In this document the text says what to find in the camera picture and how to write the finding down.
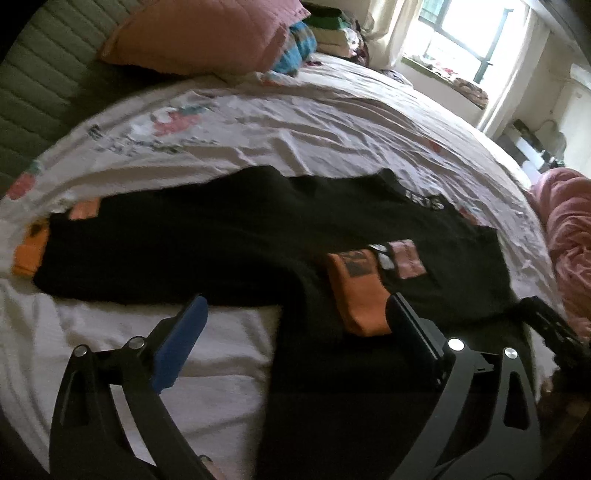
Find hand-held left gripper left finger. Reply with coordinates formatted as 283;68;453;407
48;295;208;480

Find stack of folded clothes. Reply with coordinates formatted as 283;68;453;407
305;2;370;58

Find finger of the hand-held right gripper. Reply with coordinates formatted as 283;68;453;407
522;296;590;370

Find window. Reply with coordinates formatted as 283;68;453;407
402;0;527;84

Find pink pillow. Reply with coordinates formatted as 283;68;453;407
97;0;310;77

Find white side table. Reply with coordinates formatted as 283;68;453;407
501;120;568;181

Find pink blanket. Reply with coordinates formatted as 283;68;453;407
526;168;591;333

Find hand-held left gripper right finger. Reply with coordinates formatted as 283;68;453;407
385;293;542;480

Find blue striped cloth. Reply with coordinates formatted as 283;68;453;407
272;21;319;77

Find clothes on window sill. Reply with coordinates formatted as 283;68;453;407
406;55;490;109

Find white curtain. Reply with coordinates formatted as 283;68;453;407
369;0;444;70
475;9;550;134

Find black pants with orange cuffs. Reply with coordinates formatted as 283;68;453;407
14;166;555;480

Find printed white bed sheet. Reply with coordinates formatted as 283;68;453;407
0;51;573;480

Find green quilted headboard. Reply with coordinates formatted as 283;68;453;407
0;0;153;195

